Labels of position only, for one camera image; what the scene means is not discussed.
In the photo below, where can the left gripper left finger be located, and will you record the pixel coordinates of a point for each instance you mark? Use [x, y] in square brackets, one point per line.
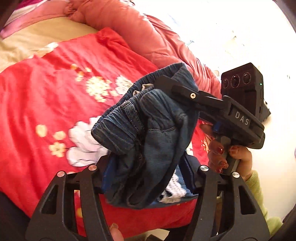
[55, 217]

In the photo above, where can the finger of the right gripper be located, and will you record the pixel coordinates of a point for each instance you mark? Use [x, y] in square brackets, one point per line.
[209, 123]
[185, 95]

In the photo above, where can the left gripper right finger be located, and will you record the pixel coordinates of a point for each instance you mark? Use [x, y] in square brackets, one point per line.
[225, 208]

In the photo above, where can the blue denim lace-trimmed pants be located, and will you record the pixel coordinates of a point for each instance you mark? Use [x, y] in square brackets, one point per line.
[147, 133]

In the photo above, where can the green right sleeve forearm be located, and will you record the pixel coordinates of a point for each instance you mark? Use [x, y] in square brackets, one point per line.
[273, 223]

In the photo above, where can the right hand red nails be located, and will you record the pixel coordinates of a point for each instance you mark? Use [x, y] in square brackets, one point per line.
[217, 155]

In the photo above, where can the left hand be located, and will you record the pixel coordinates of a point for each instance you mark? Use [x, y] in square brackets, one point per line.
[115, 233]

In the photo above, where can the salmon pink comforter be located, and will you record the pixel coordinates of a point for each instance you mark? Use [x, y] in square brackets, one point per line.
[146, 35]

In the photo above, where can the red floral blanket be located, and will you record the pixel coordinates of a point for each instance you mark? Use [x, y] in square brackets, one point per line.
[42, 98]

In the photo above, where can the black camera box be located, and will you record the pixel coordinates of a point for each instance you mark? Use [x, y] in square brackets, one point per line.
[245, 85]

